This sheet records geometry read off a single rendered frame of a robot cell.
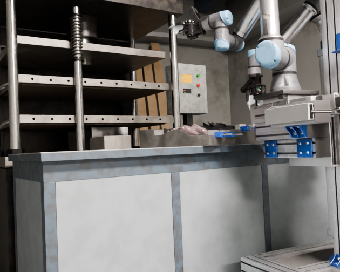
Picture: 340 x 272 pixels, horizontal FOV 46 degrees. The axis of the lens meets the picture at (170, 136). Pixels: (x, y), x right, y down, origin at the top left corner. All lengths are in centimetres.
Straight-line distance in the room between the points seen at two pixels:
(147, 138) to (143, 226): 58
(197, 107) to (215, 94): 297
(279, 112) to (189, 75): 158
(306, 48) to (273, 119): 339
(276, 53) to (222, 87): 446
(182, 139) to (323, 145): 72
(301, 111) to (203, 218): 82
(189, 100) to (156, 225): 146
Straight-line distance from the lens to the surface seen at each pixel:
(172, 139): 219
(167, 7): 307
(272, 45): 186
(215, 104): 618
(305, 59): 513
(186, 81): 321
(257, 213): 241
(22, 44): 273
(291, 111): 172
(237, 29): 215
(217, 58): 634
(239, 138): 233
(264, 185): 243
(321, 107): 170
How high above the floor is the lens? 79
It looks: 2 degrees up
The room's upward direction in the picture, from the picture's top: 3 degrees counter-clockwise
